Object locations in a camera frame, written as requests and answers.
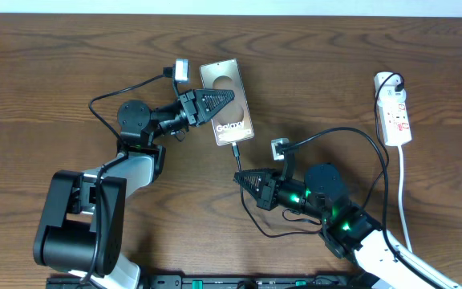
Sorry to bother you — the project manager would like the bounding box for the bronze Galaxy smartphone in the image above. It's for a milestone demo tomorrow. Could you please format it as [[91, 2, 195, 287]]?
[[198, 58, 255, 147]]

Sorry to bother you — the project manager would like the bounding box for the white power strip cord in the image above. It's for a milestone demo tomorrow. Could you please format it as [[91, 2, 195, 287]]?
[[397, 144, 413, 254]]

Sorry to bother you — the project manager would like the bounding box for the black charger cable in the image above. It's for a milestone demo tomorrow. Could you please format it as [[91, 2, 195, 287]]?
[[230, 71, 407, 239]]

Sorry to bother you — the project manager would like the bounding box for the black camera cable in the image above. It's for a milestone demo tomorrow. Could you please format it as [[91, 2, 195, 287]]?
[[281, 127, 448, 289], [76, 67, 186, 289]]

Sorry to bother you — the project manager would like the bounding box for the white USB charger adapter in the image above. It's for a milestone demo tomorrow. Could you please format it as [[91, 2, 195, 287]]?
[[374, 71, 407, 103]]

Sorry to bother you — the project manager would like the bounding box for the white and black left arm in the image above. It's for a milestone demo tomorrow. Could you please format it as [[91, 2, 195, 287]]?
[[33, 89, 235, 288]]

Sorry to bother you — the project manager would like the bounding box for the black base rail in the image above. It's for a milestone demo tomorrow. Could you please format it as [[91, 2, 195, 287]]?
[[46, 274, 376, 289]]

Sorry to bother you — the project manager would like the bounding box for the black left camera cable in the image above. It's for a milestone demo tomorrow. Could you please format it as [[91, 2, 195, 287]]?
[[76, 67, 186, 289]]

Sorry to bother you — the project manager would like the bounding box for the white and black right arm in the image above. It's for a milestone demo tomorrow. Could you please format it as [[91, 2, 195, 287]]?
[[233, 163, 462, 288]]

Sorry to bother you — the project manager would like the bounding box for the black right camera cable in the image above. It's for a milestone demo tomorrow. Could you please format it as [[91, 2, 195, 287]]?
[[281, 127, 448, 289]]

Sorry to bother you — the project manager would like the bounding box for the white power strip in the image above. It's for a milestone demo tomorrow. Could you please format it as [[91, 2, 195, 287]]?
[[376, 100, 412, 147]]

